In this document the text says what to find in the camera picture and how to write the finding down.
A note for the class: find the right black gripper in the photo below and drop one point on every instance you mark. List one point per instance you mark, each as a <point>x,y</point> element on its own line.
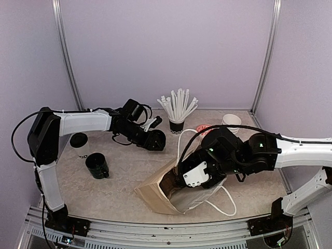
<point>194,156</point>

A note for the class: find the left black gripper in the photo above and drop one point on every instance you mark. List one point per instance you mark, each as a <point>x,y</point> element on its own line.
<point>151,144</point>

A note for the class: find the brown paper bag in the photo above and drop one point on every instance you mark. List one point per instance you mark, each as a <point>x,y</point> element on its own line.
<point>161,195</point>

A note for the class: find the white paper cup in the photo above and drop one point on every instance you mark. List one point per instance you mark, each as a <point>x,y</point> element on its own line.
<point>83,152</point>

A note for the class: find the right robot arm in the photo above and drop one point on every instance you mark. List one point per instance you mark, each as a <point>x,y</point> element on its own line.
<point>222,153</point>

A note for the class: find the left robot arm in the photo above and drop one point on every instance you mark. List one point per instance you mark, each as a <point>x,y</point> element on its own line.
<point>134,121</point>

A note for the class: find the black cup holding straws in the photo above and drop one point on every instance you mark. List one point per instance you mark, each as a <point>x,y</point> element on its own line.
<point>176,126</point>

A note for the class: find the bundle of wrapped white straws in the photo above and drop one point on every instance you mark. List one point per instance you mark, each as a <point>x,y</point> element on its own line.
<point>178,106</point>

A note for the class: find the red patterned bowl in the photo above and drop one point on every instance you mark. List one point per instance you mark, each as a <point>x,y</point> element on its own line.
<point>203,127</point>

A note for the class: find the stack of white paper cups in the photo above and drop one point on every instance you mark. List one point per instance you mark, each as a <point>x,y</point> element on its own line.
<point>231,119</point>

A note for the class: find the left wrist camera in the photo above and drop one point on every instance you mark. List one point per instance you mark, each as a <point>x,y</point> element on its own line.
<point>151,123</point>

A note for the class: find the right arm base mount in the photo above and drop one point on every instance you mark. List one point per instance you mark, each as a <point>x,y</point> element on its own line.
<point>268,224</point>

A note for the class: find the aluminium front rail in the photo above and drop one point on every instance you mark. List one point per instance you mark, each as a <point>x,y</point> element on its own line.
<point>234,233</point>

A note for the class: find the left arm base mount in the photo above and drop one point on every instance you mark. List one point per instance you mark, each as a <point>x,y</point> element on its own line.
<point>71,225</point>

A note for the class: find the left aluminium post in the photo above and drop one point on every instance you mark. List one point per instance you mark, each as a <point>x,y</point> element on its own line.
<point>56,6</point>

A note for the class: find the aluminium post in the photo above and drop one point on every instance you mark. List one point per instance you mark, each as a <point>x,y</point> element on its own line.
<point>268,55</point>
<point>56,6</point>

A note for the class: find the right aluminium post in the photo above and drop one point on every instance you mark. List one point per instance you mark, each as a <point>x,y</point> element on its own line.
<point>268,55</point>

